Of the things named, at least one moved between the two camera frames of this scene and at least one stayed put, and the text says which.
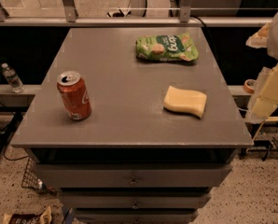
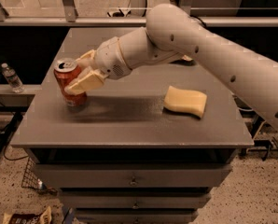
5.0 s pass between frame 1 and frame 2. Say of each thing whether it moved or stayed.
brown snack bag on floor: stayed
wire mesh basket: stayed
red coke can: moved
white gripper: moved
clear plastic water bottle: stayed
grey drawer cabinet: stayed
